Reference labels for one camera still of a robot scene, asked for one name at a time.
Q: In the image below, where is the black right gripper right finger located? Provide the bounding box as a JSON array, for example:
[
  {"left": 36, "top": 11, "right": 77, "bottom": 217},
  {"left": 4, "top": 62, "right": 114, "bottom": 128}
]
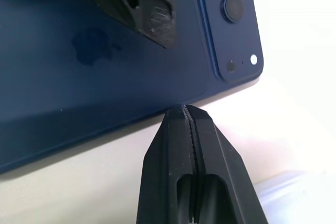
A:
[{"left": 184, "top": 104, "right": 269, "bottom": 224}]

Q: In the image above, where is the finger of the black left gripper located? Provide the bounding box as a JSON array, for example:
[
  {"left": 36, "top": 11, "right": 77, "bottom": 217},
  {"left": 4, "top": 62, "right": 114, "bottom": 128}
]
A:
[{"left": 70, "top": 0, "right": 177, "bottom": 49}]

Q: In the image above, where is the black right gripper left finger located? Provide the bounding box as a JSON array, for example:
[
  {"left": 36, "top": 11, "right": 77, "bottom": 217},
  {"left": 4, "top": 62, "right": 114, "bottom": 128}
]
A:
[{"left": 136, "top": 105, "right": 197, "bottom": 224}]

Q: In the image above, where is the dark blue smartphone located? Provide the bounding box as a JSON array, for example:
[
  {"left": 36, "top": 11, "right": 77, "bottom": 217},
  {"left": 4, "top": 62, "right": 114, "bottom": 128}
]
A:
[{"left": 0, "top": 0, "right": 265, "bottom": 175}]

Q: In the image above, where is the white phone box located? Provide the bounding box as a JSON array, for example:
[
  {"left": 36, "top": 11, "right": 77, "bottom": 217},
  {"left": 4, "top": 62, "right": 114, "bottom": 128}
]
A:
[{"left": 0, "top": 76, "right": 336, "bottom": 224}]

